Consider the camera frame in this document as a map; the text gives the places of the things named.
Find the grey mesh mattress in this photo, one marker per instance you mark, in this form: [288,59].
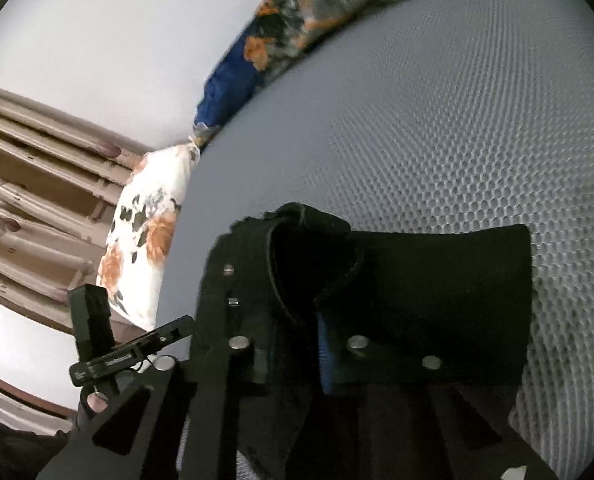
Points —
[427,135]

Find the white floral pillow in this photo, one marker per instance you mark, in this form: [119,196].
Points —
[142,240]

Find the brown wooden headboard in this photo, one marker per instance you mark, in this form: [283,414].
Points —
[37,200]

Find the person's left hand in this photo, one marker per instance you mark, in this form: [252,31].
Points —
[97,402]

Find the dark pants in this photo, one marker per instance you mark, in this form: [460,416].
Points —
[417,300]

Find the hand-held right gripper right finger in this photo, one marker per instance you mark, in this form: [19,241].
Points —
[329,355]

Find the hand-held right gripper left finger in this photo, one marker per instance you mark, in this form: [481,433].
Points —
[222,320]

